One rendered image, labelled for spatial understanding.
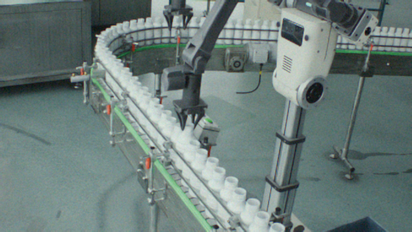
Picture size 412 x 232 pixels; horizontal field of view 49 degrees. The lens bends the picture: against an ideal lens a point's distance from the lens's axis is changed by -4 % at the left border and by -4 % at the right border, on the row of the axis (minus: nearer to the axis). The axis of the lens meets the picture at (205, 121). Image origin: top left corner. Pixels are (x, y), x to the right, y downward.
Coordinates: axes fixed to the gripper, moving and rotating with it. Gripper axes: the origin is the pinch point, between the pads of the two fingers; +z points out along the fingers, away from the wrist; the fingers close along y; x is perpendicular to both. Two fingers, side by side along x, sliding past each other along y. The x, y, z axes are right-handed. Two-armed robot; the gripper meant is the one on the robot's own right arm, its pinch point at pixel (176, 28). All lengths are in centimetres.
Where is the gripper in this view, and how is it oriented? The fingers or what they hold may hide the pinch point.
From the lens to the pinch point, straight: 194.6
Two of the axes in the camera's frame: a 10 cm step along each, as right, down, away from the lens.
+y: -8.8, 1.5, -4.5
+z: -0.8, 8.9, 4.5
